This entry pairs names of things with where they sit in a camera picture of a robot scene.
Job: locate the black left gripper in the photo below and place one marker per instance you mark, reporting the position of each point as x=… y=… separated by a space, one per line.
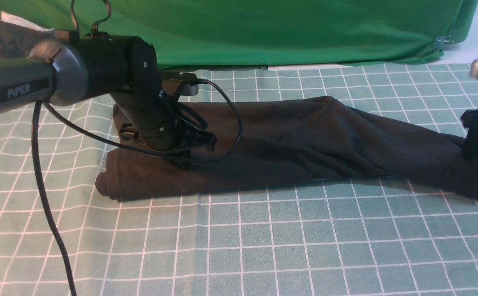
x=157 y=124

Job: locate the dark gray long-sleeved shirt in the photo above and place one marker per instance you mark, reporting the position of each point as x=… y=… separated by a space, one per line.
x=294 y=141

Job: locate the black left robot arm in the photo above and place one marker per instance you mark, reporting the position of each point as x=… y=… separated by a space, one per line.
x=126 y=67

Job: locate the green backdrop cloth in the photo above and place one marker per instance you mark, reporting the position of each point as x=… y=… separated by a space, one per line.
x=201 y=33

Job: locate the metal binder clip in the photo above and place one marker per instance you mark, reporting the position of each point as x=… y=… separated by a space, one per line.
x=443 y=43

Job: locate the green checkered tablecloth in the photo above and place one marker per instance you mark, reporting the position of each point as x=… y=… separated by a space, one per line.
x=362 y=237

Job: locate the crumpled dark gray garment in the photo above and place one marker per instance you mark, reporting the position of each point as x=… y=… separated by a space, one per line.
x=17 y=41

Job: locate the white cloth in pile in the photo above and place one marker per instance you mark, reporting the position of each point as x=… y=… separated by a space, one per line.
x=19 y=21

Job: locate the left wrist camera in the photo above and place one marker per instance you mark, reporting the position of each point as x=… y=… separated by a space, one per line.
x=179 y=83

